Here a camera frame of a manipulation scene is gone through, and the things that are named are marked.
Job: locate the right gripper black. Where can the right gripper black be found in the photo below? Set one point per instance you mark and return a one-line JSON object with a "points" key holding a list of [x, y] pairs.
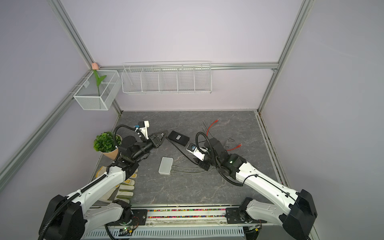
{"points": [[203, 165]]}

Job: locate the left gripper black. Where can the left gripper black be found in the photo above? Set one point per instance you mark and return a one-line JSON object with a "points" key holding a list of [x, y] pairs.
{"points": [[155, 140]]}

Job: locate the white network switch box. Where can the white network switch box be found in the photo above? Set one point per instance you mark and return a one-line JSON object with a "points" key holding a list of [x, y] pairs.
{"points": [[166, 166]]}

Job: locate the black network switch box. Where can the black network switch box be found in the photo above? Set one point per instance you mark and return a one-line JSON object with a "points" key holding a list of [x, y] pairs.
{"points": [[178, 138]]}

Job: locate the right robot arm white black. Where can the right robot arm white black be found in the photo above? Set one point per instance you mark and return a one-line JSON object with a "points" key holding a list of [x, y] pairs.
{"points": [[270, 186]]}

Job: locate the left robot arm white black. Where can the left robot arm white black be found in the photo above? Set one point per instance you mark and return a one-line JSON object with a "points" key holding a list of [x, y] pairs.
{"points": [[90, 192]]}

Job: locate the green potted plant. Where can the green potted plant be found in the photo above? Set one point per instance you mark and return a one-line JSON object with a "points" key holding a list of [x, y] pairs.
{"points": [[105, 144]]}

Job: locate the yellow white work glove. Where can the yellow white work glove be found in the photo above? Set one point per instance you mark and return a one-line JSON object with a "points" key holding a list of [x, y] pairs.
{"points": [[123, 191]]}

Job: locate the pink tulip artificial flower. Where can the pink tulip artificial flower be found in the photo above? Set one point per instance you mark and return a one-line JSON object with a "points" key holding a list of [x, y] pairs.
{"points": [[99, 79]]}

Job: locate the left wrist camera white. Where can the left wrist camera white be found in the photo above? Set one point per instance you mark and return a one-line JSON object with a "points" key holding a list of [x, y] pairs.
{"points": [[142, 129]]}

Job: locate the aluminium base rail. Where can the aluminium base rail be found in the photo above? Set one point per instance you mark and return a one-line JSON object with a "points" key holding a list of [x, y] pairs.
{"points": [[173, 216]]}

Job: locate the white mesh wall basket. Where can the white mesh wall basket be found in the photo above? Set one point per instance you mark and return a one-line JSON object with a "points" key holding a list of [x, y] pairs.
{"points": [[87, 95]]}

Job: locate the white wire wall shelf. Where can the white wire wall shelf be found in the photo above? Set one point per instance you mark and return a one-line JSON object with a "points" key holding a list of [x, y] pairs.
{"points": [[167, 77]]}

